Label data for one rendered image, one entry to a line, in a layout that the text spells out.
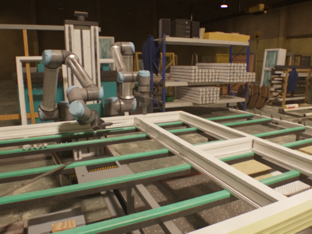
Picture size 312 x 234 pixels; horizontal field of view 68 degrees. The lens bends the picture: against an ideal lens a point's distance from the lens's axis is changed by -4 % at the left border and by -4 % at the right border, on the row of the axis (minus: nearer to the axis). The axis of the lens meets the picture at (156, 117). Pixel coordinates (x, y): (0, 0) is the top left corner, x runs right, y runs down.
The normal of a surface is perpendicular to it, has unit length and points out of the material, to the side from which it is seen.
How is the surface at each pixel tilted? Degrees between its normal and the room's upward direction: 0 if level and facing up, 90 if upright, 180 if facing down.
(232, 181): 90
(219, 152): 90
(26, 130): 90
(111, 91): 90
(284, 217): 0
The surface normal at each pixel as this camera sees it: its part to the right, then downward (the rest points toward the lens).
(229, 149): 0.41, 0.20
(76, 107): -0.25, -0.24
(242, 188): -0.91, 0.09
